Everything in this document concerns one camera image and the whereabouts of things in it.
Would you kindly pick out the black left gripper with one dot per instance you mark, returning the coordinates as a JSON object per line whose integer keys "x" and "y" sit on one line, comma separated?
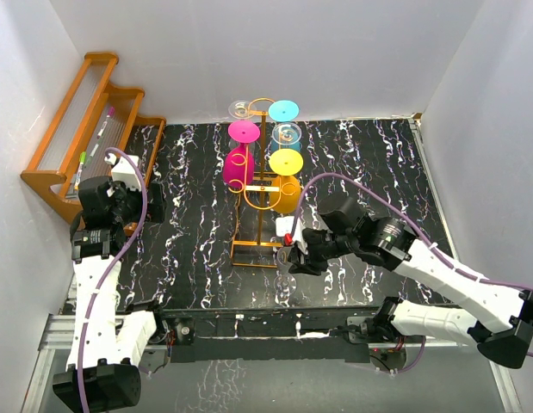
{"x": 157, "y": 206}

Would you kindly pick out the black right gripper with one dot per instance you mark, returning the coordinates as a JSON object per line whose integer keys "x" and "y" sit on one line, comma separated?
{"x": 303, "y": 259}

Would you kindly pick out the clear wine glass front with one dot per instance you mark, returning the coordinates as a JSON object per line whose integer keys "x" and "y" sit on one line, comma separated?
{"x": 285, "y": 282}

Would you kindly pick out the magenta plastic wine glass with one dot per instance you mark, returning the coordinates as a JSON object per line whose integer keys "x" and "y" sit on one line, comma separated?
{"x": 239, "y": 165}

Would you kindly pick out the orange plastic wine glass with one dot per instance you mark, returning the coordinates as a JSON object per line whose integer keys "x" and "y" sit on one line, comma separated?
{"x": 286, "y": 164}

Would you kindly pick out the blue plastic wine glass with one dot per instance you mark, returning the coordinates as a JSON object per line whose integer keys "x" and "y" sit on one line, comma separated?
{"x": 284, "y": 111}

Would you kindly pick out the clear flute glass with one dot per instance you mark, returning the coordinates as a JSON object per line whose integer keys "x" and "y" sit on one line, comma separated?
{"x": 286, "y": 133}

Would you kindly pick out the grey clear wine glass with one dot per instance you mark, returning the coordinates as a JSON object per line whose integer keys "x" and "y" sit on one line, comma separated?
{"x": 241, "y": 110}

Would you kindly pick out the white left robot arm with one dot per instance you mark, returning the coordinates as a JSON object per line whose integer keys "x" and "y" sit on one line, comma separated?
{"x": 102, "y": 371}

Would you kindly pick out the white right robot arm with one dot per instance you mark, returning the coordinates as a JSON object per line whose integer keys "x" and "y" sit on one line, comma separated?
{"x": 496, "y": 319}

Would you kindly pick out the wooden stepped shelf rack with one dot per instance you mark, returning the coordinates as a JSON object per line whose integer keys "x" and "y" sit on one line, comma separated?
{"x": 52, "y": 169}

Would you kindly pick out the green cap marker pen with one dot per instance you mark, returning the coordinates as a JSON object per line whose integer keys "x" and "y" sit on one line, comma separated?
{"x": 80, "y": 169}

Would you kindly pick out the pink cap marker pen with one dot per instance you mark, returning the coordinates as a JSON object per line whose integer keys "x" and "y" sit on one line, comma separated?
{"x": 101, "y": 131}

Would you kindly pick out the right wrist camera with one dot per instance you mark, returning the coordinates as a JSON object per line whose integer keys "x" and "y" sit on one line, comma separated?
{"x": 289, "y": 230}

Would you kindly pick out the gold wire glass rack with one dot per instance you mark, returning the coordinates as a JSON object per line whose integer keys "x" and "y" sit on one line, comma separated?
{"x": 253, "y": 195}

